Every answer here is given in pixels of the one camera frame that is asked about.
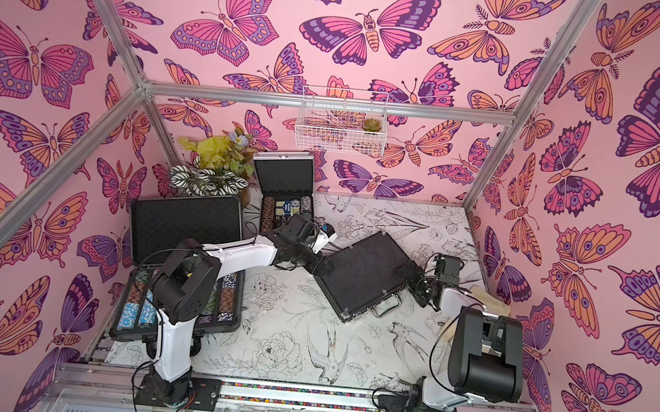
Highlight large black poker case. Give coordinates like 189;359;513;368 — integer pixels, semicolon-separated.
109;196;243;343

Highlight aluminium front rail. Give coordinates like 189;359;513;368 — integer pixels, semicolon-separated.
42;353;557;412

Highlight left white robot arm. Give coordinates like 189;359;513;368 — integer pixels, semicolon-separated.
150;212;337;384

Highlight small silver poker case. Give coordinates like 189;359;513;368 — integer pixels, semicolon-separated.
253;151;316;242

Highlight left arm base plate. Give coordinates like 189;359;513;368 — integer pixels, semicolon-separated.
135;373;223;412

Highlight yellow-green leafy plant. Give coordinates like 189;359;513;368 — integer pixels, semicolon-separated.
177;128;256;179

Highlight small green succulent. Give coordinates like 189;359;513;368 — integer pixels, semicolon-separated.
362;118;383;134

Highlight black medium poker case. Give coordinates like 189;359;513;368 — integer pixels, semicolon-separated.
313;231;424;323

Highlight beige work glove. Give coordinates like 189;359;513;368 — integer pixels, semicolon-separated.
442;286;511;342

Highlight striped leaf plant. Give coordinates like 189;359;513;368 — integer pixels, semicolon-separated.
169;164;249;198

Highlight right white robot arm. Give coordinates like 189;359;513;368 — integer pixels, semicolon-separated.
407;254;524;412

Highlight white wire basket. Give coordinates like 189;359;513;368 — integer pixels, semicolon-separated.
292;85;390;159

